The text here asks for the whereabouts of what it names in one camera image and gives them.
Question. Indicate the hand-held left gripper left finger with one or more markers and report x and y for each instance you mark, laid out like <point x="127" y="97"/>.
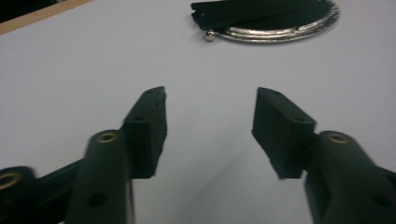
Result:
<point x="102" y="174"/>

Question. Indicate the wooden table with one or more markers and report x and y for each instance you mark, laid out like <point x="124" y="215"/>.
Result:
<point x="37" y="14"/>

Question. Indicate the oval silver photo frame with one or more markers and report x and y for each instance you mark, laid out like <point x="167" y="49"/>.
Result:
<point x="249" y="14"/>

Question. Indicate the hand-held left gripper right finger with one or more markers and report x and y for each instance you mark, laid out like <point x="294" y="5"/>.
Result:
<point x="342" y="180"/>

